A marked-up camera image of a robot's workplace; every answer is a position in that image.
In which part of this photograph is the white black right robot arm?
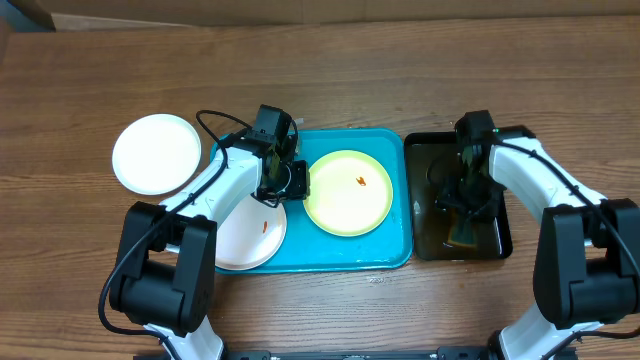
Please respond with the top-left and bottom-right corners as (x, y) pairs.
(437, 135), (639, 359)

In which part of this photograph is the green yellow sponge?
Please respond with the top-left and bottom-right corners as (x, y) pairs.
(446, 211), (477, 248)

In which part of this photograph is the yellow green plate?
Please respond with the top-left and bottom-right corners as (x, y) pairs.
(303, 150), (394, 237)

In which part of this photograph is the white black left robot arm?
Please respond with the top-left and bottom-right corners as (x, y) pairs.
(98, 128), (309, 359)

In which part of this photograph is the black water basin tray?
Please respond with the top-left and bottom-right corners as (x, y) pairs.
(404, 132), (513, 261)

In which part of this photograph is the pinkish white plate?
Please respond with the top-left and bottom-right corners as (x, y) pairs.
(215, 196), (287, 271)

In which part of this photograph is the cream white plate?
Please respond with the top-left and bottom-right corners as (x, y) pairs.
(112, 113), (201, 195)

